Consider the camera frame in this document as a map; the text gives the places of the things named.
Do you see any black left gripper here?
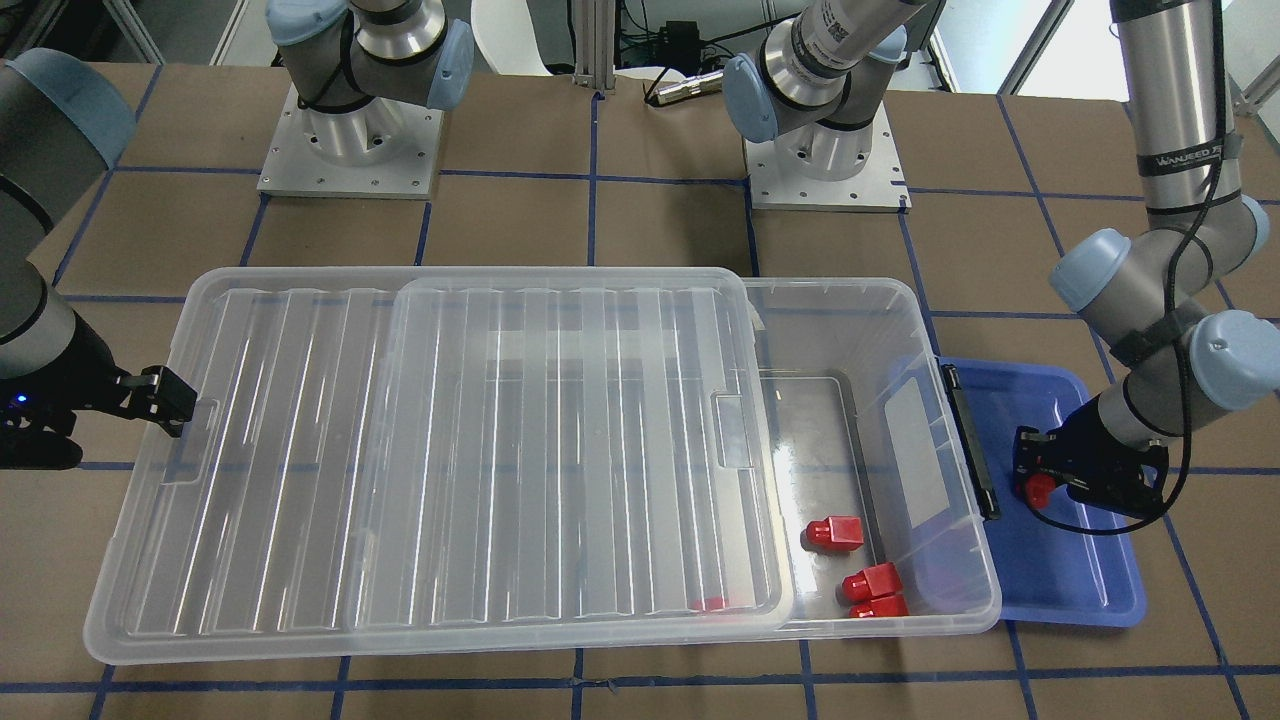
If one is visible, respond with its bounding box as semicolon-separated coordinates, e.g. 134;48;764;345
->
1012;405;1169;520

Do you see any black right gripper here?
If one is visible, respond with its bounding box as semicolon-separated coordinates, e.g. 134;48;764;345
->
1;345;198;470

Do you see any clear plastic box lid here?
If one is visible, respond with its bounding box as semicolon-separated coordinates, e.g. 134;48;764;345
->
83;266;795;665

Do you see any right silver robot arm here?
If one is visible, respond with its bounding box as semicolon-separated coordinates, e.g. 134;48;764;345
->
1;1;475;470

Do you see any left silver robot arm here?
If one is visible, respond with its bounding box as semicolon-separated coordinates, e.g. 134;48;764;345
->
723;1;1277;530

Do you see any clear plastic storage box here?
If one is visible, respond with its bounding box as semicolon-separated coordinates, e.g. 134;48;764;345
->
401;275;1004;641

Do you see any red block in box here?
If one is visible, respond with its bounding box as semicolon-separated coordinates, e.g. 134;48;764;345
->
840;562;902;603
847;594;910;619
803;515;867;553

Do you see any blue plastic tray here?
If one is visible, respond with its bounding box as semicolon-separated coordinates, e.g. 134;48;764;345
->
890;355;1148;629

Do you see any white chair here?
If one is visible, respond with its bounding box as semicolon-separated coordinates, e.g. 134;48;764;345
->
470;1;553;77

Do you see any black box latch handle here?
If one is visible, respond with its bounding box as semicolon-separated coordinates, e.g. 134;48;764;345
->
940;363;1002;521

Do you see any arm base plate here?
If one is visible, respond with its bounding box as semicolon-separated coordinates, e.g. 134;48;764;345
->
257;87;445;201
742;105;913;213

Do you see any aluminium frame post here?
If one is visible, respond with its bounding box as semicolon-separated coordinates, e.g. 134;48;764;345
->
568;0;618;95

